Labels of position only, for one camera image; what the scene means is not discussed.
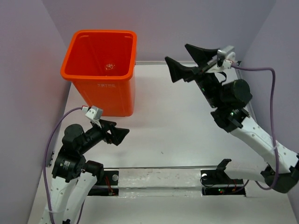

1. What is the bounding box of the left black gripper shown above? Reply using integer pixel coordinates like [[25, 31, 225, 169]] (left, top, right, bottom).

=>
[[79, 117, 129, 152]]

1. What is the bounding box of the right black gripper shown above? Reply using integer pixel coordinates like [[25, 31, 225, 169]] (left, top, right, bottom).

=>
[[163, 41, 221, 106]]

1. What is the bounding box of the clear jar silver lid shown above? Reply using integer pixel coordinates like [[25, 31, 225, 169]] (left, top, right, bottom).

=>
[[104, 63, 116, 71]]

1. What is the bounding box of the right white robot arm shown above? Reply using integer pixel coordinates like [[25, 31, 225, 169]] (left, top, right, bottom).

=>
[[165, 44, 299, 194]]

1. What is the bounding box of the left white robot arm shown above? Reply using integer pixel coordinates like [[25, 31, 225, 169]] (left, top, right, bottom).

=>
[[39, 119, 129, 224]]

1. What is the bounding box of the orange plastic bin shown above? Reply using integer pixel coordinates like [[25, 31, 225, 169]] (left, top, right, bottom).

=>
[[60, 30, 137, 117]]

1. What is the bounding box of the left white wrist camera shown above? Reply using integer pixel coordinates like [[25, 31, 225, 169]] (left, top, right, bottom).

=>
[[81, 106, 103, 127]]

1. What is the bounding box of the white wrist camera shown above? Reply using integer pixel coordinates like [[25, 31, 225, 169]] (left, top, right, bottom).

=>
[[207, 45, 237, 73], [81, 106, 103, 127]]

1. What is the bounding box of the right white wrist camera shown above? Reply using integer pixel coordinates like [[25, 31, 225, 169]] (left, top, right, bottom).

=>
[[207, 45, 237, 73]]

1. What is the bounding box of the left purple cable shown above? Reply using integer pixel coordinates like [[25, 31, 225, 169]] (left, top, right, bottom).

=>
[[44, 106, 85, 224]]

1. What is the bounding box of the purple cable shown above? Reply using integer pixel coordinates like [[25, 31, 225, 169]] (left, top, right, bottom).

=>
[[44, 106, 85, 224], [232, 64, 279, 190]]

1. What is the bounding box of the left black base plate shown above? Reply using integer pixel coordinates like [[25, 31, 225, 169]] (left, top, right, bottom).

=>
[[88, 169, 119, 196]]

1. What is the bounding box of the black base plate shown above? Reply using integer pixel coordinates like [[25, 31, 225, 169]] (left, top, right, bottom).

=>
[[200, 159, 246, 196], [88, 169, 119, 196]]

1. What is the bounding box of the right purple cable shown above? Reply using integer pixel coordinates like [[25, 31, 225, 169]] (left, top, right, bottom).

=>
[[232, 64, 279, 190]]

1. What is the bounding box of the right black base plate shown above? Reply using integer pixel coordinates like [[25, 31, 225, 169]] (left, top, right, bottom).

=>
[[200, 159, 246, 196]]

